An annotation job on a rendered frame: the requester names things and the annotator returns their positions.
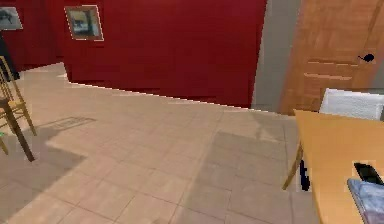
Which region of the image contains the black remote control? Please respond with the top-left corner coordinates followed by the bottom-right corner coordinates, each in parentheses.
top-left (353, 161), bottom-right (384, 186)

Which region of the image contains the yellow wooden chair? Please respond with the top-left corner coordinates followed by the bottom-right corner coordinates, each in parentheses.
top-left (0, 55), bottom-right (38, 156)

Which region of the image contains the framed picture with dark animal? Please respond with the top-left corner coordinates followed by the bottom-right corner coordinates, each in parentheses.
top-left (63, 4), bottom-right (105, 42)

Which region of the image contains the white box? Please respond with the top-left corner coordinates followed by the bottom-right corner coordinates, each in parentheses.
top-left (318, 87), bottom-right (384, 121)

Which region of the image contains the blue grey book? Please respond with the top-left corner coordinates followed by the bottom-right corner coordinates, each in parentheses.
top-left (347, 178), bottom-right (384, 224)

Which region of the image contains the grey framed picture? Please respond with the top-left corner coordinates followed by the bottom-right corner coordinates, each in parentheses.
top-left (0, 6), bottom-right (24, 32)

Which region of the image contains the brown wooden room door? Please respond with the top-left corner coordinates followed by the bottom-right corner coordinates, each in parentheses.
top-left (278, 0), bottom-right (384, 117)

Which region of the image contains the light wooden table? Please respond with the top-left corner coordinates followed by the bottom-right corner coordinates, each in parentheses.
top-left (282, 109), bottom-right (384, 224)

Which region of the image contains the black door handle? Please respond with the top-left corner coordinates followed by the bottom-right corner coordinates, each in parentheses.
top-left (357, 53), bottom-right (376, 64)

